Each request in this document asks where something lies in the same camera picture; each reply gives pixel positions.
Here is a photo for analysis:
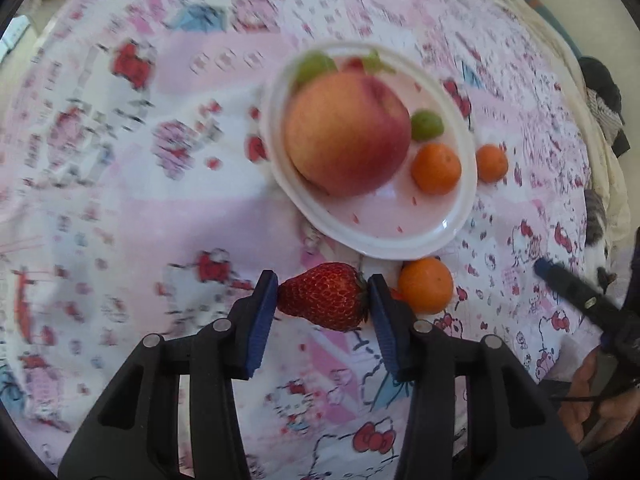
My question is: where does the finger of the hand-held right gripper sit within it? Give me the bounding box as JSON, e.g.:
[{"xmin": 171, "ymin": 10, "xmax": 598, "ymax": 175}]
[{"xmin": 533, "ymin": 257, "xmax": 627, "ymax": 330}]

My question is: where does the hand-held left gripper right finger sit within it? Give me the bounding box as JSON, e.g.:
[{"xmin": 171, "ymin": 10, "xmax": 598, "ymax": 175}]
[{"xmin": 367, "ymin": 274, "xmax": 588, "ymax": 480}]

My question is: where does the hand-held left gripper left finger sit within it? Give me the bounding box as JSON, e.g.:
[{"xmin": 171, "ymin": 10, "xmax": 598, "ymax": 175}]
[{"xmin": 57, "ymin": 270, "xmax": 279, "ymax": 480}]

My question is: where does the large red strawberry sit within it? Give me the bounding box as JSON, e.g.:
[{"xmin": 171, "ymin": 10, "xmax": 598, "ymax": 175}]
[{"xmin": 276, "ymin": 262, "xmax": 371, "ymax": 332}]

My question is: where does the pink strawberry print plate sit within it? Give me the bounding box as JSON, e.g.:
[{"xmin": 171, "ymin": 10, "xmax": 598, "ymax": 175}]
[{"xmin": 261, "ymin": 42, "xmax": 478, "ymax": 261}]

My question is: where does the small orange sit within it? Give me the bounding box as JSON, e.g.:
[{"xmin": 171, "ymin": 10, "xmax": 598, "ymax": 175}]
[
  {"xmin": 475, "ymin": 144, "xmax": 509, "ymax": 183},
  {"xmin": 411, "ymin": 142, "xmax": 462, "ymax": 196},
  {"xmin": 397, "ymin": 256, "xmax": 455, "ymax": 315}
]

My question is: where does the red yellow apple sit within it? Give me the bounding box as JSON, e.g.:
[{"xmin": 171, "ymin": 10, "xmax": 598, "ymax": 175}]
[{"xmin": 284, "ymin": 71, "xmax": 412, "ymax": 198}]

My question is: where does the green grape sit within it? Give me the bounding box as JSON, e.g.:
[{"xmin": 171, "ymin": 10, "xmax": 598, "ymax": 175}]
[
  {"xmin": 410, "ymin": 109, "xmax": 445, "ymax": 143},
  {"xmin": 294, "ymin": 51, "xmax": 338, "ymax": 88}
]

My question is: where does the person's right hand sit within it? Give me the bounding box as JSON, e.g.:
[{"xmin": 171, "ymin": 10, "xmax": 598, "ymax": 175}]
[{"xmin": 554, "ymin": 346, "xmax": 640, "ymax": 447}]

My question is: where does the grey white cat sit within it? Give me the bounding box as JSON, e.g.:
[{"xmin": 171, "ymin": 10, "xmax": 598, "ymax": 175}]
[{"xmin": 582, "ymin": 187, "xmax": 618, "ymax": 291}]

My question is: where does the striped garment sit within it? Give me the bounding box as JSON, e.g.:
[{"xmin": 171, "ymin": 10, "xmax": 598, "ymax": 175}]
[{"xmin": 586, "ymin": 87, "xmax": 626, "ymax": 143}]

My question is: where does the dark garment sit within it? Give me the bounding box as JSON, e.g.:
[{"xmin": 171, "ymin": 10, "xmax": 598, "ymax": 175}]
[{"xmin": 577, "ymin": 56, "xmax": 632, "ymax": 158}]

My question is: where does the cream duvet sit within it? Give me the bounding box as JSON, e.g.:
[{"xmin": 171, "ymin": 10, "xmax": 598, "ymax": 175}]
[{"xmin": 470, "ymin": 0, "xmax": 638, "ymax": 246}]

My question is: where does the blue mattress edge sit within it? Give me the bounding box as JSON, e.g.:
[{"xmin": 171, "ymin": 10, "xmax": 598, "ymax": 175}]
[{"xmin": 517, "ymin": 0, "xmax": 586, "ymax": 61}]

